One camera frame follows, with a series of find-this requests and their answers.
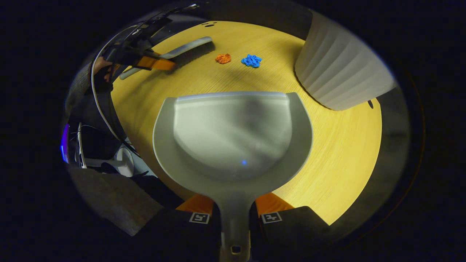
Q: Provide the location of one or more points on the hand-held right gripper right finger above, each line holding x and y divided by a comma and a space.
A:
284, 236

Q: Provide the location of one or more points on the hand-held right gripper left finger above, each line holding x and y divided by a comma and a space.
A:
182, 236

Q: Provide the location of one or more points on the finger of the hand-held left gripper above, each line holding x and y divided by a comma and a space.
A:
154, 63

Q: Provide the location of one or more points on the orange paper trash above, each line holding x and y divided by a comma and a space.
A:
222, 58

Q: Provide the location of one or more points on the blue paper trash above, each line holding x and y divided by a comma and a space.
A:
251, 60

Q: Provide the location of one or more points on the white dustpan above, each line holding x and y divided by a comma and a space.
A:
233, 138

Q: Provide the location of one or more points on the white garbage bin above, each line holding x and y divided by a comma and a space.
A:
338, 65

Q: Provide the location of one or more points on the wooden desktop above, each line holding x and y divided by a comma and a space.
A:
346, 153

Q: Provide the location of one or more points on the person's grey printed clothing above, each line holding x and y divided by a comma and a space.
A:
116, 200

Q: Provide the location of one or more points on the blue glowing device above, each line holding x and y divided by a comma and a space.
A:
64, 143

